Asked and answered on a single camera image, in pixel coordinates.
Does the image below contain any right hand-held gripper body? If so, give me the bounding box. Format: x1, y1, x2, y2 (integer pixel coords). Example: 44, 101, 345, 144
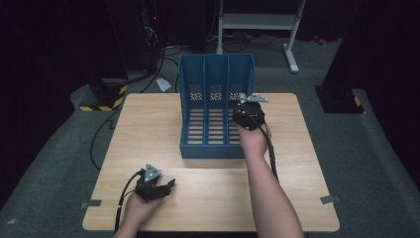
231, 92, 269, 131

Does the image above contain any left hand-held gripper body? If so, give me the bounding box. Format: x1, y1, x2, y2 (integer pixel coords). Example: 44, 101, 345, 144
134, 163, 167, 203

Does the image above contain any blue three-slot file rack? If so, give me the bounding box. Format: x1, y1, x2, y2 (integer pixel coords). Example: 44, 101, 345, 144
177, 54, 256, 160

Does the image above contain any person's left hand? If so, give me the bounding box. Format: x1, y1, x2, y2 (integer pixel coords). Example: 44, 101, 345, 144
123, 192, 164, 230

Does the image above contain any person's right hand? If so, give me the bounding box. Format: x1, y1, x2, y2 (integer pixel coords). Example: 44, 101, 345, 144
237, 122, 272, 161

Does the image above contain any grey tape strip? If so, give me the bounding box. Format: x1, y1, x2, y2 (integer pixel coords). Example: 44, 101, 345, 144
80, 199, 103, 210
319, 194, 341, 205

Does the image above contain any white scrap on floor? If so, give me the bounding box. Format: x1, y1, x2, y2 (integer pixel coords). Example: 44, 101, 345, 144
156, 76, 172, 93

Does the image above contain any white metal stand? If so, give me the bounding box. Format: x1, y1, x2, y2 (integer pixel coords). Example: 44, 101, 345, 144
216, 0, 307, 74

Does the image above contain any black stand yellow striped base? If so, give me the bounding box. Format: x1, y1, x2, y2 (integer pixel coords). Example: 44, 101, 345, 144
78, 0, 130, 113

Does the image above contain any red object on floor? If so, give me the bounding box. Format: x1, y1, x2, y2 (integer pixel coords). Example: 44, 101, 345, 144
312, 35, 329, 47

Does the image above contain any left hand-held gripper black cable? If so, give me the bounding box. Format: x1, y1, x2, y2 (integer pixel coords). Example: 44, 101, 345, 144
113, 169, 146, 234

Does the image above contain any hand-held gripper black cable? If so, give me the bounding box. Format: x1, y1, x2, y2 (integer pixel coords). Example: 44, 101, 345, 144
113, 169, 146, 234
242, 108, 280, 183

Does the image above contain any right hand-held gripper black cable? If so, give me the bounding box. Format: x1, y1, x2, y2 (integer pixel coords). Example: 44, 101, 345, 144
242, 108, 280, 183

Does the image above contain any black floor cable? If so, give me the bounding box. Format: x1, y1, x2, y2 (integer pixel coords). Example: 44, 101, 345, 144
89, 108, 123, 172
140, 44, 184, 94

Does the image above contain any dark equipment with wires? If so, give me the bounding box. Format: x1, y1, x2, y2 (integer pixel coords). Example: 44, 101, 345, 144
140, 0, 164, 74

